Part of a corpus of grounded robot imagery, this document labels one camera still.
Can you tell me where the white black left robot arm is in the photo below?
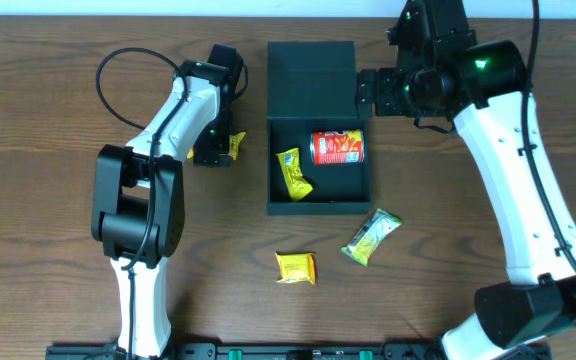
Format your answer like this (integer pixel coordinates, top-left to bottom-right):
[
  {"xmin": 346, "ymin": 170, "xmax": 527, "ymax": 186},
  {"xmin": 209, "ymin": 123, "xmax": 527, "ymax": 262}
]
[{"xmin": 91, "ymin": 44, "xmax": 248, "ymax": 359}]

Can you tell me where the small yellow square snack packet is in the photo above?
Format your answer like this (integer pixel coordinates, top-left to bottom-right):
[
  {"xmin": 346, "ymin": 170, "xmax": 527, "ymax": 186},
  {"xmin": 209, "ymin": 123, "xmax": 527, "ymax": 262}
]
[{"xmin": 275, "ymin": 252, "xmax": 316, "ymax": 285}]

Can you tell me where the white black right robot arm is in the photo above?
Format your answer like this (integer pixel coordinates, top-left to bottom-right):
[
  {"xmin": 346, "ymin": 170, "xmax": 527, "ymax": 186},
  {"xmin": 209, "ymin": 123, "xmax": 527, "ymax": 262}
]
[{"xmin": 358, "ymin": 0, "xmax": 576, "ymax": 359}]

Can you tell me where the green white snack packet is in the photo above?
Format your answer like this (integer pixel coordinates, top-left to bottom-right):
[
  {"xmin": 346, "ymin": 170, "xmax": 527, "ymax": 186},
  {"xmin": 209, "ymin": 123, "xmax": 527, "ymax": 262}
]
[{"xmin": 341, "ymin": 208, "xmax": 402, "ymax": 266}]

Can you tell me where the red Pringles can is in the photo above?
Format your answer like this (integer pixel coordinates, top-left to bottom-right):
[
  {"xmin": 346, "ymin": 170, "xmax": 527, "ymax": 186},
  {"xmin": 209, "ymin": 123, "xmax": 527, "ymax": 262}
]
[{"xmin": 310, "ymin": 129, "xmax": 365, "ymax": 165}]

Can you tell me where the black gift box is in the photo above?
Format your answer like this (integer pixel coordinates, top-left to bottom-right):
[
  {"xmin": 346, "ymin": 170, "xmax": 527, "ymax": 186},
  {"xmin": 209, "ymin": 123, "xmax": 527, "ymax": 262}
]
[{"xmin": 267, "ymin": 41, "xmax": 372, "ymax": 215}]

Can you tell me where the yellow wafer snack packet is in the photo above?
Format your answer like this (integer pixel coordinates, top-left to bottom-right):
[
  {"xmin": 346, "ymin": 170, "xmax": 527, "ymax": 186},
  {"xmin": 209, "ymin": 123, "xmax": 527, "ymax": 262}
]
[{"xmin": 276, "ymin": 148, "xmax": 314, "ymax": 202}]

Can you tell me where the yellow peanut butter snack packet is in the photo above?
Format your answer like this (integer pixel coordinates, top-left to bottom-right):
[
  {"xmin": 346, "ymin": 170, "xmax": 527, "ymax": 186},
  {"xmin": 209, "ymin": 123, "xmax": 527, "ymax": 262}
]
[{"xmin": 187, "ymin": 131, "xmax": 246, "ymax": 160}]

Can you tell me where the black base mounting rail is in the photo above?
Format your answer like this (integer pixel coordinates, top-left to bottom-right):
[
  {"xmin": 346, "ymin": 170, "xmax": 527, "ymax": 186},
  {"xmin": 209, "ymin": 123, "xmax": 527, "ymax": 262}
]
[{"xmin": 45, "ymin": 341, "xmax": 553, "ymax": 360}]

